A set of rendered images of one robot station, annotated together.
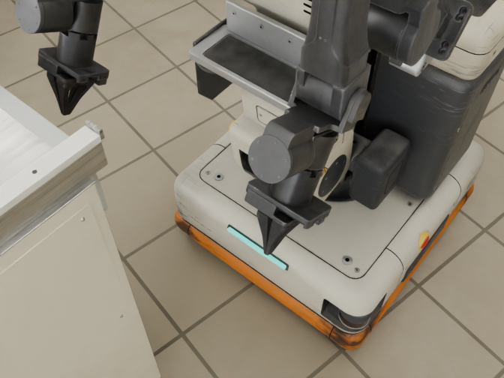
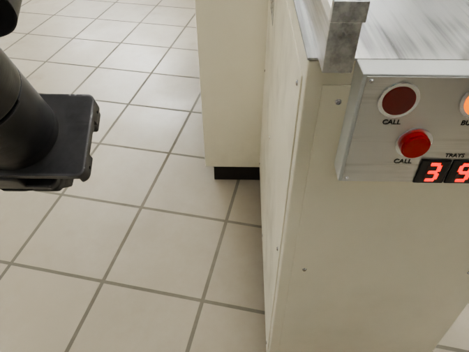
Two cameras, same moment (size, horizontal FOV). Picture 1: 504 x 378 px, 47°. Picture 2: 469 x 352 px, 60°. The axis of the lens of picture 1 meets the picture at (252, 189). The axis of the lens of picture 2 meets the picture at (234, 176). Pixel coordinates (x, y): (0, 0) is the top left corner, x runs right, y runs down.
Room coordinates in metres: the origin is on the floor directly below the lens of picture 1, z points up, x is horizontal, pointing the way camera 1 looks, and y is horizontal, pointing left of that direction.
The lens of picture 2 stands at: (0.75, -0.08, 1.03)
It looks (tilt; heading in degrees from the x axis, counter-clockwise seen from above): 43 degrees down; 141
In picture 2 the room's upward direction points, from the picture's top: straight up
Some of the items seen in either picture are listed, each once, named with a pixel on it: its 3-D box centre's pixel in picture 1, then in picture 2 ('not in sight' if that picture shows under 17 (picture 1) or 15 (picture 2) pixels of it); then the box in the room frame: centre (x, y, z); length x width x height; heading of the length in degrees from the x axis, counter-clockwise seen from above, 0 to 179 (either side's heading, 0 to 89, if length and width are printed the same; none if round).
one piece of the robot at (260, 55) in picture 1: (271, 78); not in sight; (0.79, -0.03, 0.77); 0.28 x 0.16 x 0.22; 51
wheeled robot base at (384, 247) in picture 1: (328, 187); not in sight; (1.02, -0.22, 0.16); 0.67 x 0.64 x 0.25; 141
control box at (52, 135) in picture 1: (43, 149); (458, 126); (0.62, 0.33, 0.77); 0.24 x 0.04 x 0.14; 50
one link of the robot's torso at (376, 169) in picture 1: (323, 166); not in sight; (0.85, -0.16, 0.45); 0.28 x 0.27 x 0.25; 51
